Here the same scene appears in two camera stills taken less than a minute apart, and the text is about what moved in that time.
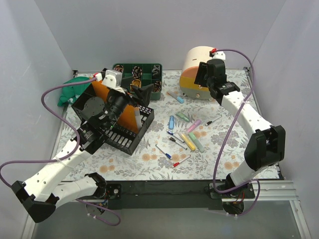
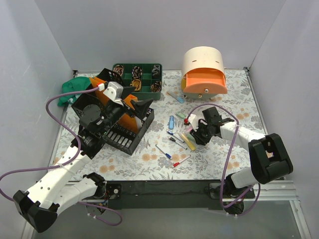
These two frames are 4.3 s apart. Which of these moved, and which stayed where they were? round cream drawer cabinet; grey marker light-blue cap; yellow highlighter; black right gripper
Moved: black right gripper
Stayed: yellow highlighter; round cream drawer cabinet; grey marker light-blue cap
